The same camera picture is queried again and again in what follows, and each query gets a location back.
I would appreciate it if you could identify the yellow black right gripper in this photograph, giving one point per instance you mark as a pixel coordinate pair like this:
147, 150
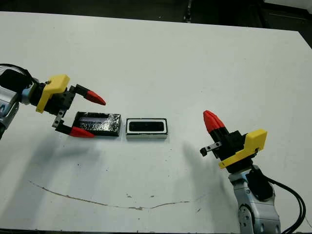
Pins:
234, 146

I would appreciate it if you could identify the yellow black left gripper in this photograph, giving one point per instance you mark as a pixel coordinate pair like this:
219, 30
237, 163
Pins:
51, 92

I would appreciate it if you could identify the black box lid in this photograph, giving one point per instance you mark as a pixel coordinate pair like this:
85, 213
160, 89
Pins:
102, 124

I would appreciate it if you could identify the small black camera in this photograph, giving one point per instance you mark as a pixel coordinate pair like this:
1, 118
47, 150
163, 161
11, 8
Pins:
145, 126

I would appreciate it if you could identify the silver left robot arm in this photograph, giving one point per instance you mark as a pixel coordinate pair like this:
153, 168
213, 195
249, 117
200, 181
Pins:
7, 102

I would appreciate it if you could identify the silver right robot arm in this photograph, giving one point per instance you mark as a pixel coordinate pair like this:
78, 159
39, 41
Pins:
256, 209

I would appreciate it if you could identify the white box base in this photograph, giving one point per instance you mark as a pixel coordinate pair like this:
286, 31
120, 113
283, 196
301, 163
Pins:
146, 136

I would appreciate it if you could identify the white background object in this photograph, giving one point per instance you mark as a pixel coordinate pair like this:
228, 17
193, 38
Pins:
292, 3

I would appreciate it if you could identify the black background post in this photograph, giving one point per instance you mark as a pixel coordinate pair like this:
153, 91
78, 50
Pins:
187, 13

